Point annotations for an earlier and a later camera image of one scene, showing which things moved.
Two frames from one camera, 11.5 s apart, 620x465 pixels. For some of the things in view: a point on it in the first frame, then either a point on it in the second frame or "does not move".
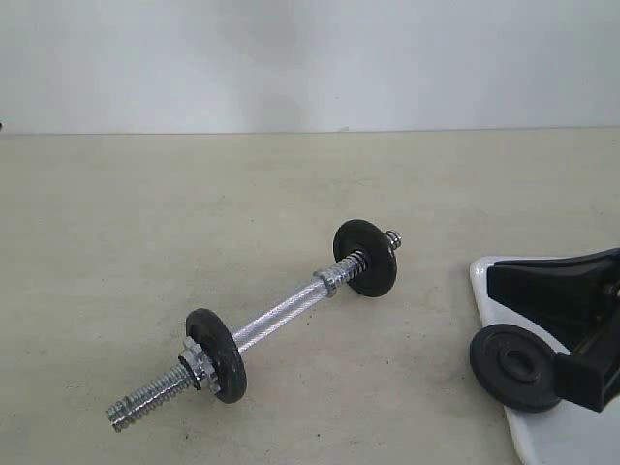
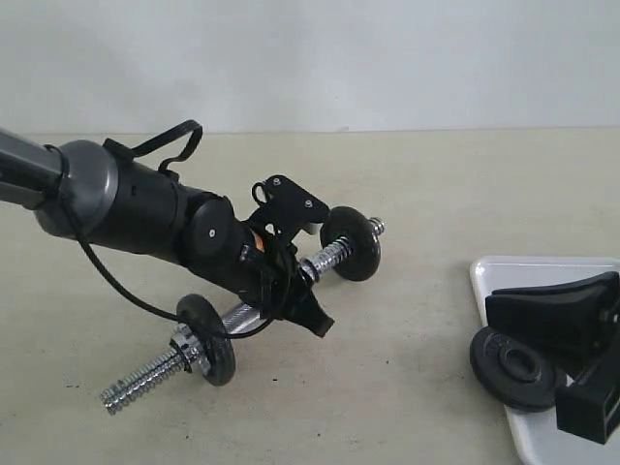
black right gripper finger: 590,379 → 590,408
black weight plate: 516,367 does not move
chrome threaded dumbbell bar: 175,383 → 185,354
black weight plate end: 381,266 → 363,259
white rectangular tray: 567,433 does not move
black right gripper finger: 570,298 → 574,317
